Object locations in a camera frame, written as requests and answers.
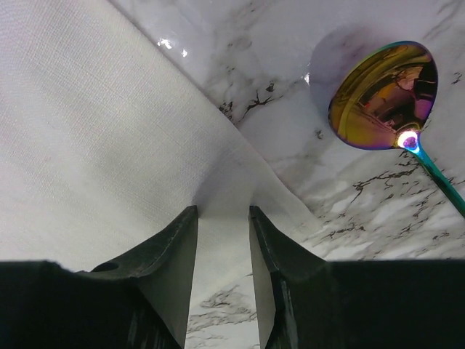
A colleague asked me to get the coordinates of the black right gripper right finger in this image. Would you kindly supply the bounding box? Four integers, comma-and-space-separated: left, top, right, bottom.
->
249, 206, 464, 348

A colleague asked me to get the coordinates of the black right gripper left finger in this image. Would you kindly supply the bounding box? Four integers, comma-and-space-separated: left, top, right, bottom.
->
1, 206, 198, 348

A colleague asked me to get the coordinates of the cream cloth napkin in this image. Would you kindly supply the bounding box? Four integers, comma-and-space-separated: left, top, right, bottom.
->
0, 0, 324, 349

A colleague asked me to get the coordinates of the iridescent rainbow spoon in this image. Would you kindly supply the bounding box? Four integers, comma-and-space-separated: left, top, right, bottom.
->
328, 41, 464, 214

